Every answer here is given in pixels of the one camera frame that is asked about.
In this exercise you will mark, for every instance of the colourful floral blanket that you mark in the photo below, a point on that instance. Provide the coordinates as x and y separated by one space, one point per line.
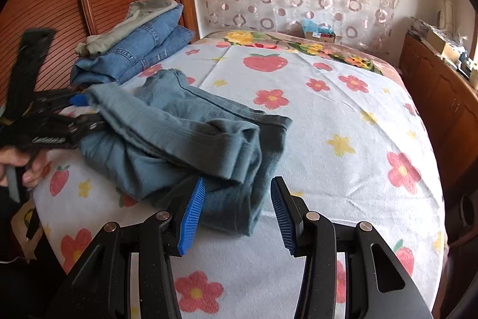
298 46

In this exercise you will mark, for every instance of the person's left hand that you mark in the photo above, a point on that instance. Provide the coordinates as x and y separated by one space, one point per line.
31 171

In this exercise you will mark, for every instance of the long wooden cabinet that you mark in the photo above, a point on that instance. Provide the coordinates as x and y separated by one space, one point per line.
440 98

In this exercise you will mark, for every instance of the open cardboard box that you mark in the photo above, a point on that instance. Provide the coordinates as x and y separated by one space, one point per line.
442 44

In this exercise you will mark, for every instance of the box with blue packets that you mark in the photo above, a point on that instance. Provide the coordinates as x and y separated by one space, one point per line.
321 32

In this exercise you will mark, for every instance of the folded blue jeans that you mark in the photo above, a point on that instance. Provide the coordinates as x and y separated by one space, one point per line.
138 50

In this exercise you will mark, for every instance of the folded khaki pants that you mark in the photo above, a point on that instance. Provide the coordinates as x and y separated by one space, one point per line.
123 27

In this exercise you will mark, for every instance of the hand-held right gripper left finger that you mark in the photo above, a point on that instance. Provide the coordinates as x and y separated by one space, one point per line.
191 218

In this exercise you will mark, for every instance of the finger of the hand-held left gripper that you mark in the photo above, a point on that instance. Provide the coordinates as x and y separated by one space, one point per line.
89 125
80 100

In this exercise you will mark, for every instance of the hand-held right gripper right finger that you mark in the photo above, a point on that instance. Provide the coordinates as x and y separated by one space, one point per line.
283 218

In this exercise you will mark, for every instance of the teal short pants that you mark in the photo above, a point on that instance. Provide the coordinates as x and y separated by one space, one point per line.
194 151

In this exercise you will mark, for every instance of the white flower print bed sheet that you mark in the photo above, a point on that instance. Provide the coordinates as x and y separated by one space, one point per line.
336 154

